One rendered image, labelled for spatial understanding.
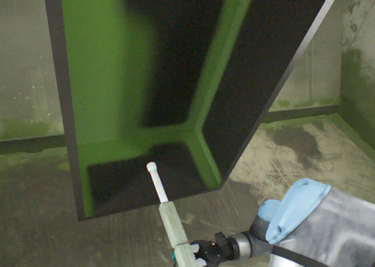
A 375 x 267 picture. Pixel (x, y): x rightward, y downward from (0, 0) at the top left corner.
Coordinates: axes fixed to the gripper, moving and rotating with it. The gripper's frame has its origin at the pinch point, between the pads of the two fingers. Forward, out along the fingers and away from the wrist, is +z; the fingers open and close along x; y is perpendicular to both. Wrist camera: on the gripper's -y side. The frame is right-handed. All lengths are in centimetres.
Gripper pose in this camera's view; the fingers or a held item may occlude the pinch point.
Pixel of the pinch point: (179, 260)
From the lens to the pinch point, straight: 100.6
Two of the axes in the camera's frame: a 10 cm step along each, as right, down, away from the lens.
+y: -2.8, 7.2, 6.3
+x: -3.7, -6.9, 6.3
